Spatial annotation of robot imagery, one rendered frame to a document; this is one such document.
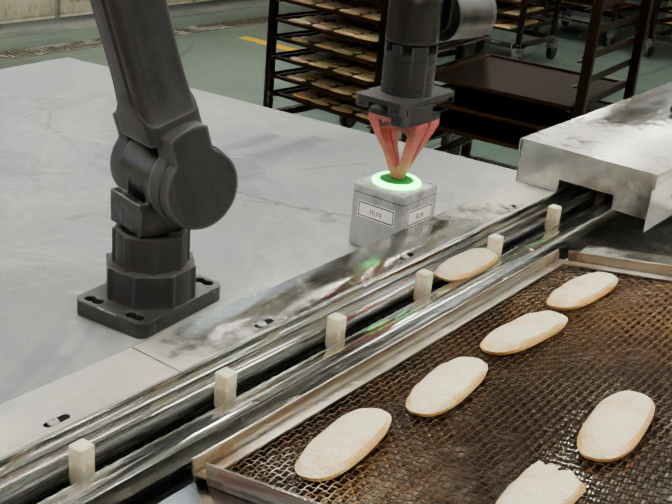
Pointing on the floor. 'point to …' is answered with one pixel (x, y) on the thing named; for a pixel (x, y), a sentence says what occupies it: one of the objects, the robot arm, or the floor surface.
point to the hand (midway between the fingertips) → (398, 171)
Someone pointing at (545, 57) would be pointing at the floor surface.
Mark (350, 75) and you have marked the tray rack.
